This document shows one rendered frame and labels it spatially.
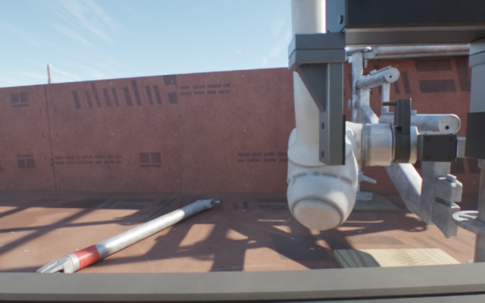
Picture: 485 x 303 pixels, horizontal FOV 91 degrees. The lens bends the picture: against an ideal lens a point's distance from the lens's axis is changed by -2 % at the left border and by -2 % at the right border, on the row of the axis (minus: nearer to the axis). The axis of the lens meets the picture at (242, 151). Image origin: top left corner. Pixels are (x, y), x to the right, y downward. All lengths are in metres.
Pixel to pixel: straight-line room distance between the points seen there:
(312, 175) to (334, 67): 0.21
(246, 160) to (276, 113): 0.31
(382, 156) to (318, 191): 0.21
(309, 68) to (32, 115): 1.98
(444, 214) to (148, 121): 1.41
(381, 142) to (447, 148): 0.10
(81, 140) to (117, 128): 0.27
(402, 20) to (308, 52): 0.07
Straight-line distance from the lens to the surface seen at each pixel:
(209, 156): 1.45
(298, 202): 0.38
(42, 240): 1.18
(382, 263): 0.79
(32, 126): 2.10
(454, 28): 0.25
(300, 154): 0.40
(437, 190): 0.74
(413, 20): 0.23
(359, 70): 1.34
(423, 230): 1.11
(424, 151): 0.53
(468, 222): 0.63
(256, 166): 1.41
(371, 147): 0.54
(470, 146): 0.29
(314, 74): 0.21
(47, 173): 2.06
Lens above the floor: 0.39
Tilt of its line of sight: 6 degrees down
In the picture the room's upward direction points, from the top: 2 degrees counter-clockwise
